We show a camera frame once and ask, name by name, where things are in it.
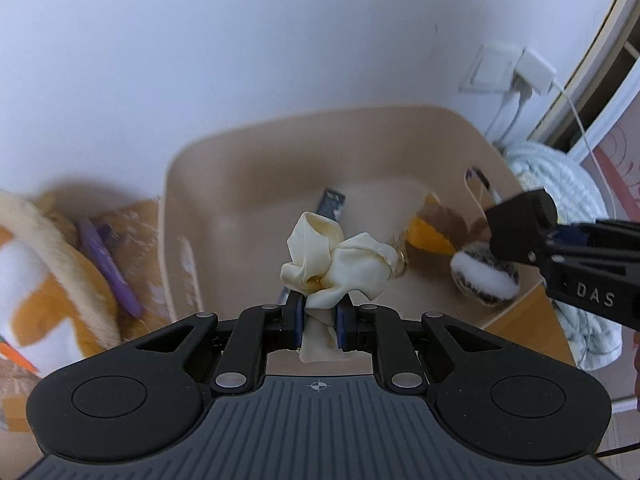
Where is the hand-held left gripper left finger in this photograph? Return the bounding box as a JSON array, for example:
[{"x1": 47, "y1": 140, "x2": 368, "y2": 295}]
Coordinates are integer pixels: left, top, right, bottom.
[{"x1": 120, "y1": 294, "x2": 306, "y2": 395}]

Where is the dark foil sachet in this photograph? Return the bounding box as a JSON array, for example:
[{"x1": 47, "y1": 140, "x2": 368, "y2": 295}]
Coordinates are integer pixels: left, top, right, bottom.
[{"x1": 315, "y1": 187, "x2": 347, "y2": 223}]

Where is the wooden cabinet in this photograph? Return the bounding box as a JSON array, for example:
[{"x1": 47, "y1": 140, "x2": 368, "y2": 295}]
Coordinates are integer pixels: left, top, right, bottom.
[{"x1": 530, "y1": 0, "x2": 640, "y2": 161}]

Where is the pink patterned panel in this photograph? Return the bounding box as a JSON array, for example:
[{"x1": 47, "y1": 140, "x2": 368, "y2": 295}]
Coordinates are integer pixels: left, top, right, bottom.
[{"x1": 580, "y1": 105, "x2": 640, "y2": 221}]

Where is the orange white plush toy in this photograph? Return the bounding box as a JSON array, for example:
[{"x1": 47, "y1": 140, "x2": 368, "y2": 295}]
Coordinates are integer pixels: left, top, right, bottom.
[{"x1": 0, "y1": 190, "x2": 121, "y2": 377}]

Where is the cream satin scrunchie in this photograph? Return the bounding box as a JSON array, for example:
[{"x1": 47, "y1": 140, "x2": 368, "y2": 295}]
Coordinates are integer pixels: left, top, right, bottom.
[{"x1": 280, "y1": 211, "x2": 396, "y2": 363}]

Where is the white wall socket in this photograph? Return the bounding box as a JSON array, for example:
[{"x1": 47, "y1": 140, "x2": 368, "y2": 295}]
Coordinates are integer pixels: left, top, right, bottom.
[{"x1": 459, "y1": 44, "x2": 526, "y2": 95}]

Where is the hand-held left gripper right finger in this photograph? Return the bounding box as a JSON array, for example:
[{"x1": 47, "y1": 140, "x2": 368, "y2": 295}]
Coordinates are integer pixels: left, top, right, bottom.
[{"x1": 336, "y1": 296, "x2": 506, "y2": 391}]

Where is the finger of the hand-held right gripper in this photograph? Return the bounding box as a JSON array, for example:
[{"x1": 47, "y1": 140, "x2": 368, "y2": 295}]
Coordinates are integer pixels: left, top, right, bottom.
[
  {"x1": 550, "y1": 219, "x2": 640, "y2": 247},
  {"x1": 487, "y1": 189, "x2": 566, "y2": 268}
]

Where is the white charger block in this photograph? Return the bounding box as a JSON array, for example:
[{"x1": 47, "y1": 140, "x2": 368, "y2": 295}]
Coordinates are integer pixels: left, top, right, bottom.
[{"x1": 515, "y1": 47, "x2": 559, "y2": 96}]

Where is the white charger cable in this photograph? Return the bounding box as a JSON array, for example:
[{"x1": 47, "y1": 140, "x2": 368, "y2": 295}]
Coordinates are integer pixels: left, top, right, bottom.
[{"x1": 550, "y1": 80, "x2": 618, "y2": 221}]

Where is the orange floral patterned cloth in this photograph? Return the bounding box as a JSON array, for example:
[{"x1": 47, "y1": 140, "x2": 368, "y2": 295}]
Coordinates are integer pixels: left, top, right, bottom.
[{"x1": 80, "y1": 199, "x2": 173, "y2": 343}]

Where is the purple pen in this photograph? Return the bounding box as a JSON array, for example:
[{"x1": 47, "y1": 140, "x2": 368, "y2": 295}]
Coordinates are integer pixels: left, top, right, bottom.
[{"x1": 77, "y1": 217, "x2": 144, "y2": 319}]

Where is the grey striped hedgehog plush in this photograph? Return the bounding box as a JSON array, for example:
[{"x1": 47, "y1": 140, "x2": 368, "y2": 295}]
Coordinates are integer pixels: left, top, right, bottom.
[{"x1": 402, "y1": 195, "x2": 522, "y2": 307}]

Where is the beige plastic container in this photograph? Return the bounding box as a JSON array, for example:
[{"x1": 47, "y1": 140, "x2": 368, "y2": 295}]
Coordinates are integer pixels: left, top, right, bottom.
[{"x1": 157, "y1": 105, "x2": 546, "y2": 332}]

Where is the light blue towel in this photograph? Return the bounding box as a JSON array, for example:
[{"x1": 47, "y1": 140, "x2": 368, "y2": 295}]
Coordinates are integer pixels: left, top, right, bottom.
[{"x1": 502, "y1": 141, "x2": 626, "y2": 376}]

